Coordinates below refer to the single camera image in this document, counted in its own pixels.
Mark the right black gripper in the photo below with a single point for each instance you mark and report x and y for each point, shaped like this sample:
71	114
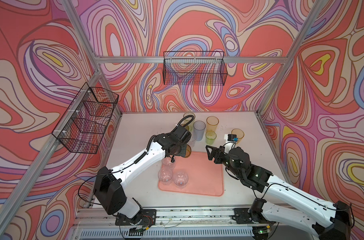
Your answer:
220	150

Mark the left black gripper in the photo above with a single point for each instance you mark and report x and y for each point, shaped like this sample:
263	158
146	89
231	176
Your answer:
183	152

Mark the brown short cup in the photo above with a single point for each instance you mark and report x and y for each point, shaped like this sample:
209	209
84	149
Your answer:
187	151

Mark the clear short glass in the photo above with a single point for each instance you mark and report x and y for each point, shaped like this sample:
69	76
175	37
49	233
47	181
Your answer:
181	179
165	176
167	163
192	141

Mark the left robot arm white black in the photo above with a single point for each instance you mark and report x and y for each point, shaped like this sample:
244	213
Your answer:
110	184

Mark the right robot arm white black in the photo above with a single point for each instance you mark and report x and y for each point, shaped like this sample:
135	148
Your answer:
282	202

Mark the pink plastic tray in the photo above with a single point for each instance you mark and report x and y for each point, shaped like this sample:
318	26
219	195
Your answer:
205	177

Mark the green short cup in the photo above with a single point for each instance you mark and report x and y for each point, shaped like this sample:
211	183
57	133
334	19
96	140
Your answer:
210	137

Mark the tall yellow-green cup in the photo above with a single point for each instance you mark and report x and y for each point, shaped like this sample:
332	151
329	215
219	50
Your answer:
189	121

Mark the tall orange cup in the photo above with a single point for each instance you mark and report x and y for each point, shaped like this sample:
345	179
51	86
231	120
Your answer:
212	123

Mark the tall blue cup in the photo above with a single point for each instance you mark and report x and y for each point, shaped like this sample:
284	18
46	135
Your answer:
199	130

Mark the amber cup far right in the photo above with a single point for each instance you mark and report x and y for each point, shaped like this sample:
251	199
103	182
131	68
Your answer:
239	134

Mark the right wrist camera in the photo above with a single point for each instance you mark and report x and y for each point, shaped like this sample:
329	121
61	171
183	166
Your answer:
231	138

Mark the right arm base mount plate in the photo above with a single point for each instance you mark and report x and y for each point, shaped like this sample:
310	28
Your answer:
244	216

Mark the black wire basket back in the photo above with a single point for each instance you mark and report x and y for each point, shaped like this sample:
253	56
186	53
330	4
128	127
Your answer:
194	68

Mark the black wire basket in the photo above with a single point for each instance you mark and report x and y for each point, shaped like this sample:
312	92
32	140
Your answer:
86	120
194	68

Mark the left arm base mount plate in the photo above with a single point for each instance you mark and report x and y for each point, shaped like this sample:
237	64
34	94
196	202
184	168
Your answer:
144	218

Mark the black wire basket left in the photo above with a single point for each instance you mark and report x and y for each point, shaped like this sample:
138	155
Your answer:
86	120

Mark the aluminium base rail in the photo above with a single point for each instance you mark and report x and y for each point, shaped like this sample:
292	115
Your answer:
169	217

